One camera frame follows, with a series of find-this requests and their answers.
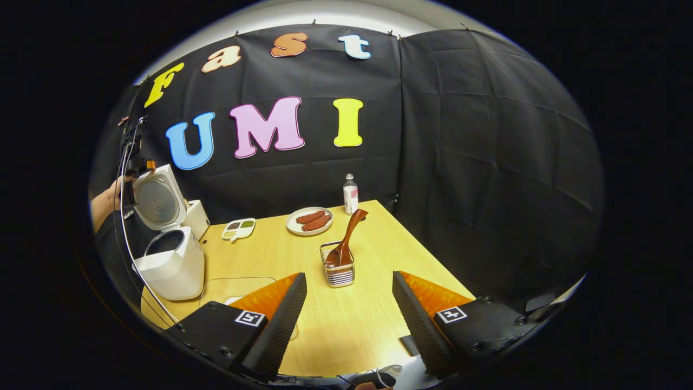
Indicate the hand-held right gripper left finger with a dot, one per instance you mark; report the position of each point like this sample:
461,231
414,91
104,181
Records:
281,325

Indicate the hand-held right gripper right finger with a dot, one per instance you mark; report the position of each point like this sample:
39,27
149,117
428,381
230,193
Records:
414,325

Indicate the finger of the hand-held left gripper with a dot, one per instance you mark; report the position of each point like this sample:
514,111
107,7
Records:
147,165

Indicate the clear tray of rice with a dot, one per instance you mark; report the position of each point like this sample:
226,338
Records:
227,290

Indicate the white rice cooker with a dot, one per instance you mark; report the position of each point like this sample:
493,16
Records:
178,271

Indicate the brown wooden spoon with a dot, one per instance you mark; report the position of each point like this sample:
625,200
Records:
354,225

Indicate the white toaster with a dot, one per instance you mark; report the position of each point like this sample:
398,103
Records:
197,219

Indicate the white round plate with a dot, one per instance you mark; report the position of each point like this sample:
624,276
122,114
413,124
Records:
292,226

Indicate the white divided grain dish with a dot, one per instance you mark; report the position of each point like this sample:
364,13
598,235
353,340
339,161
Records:
238,228

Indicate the red sausage piece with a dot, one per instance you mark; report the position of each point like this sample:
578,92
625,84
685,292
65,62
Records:
316,223
311,217

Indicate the clear bottle with pink label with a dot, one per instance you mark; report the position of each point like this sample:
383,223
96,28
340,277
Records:
351,197

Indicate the black backdrop cloth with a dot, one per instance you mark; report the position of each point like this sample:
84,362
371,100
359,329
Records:
487,162

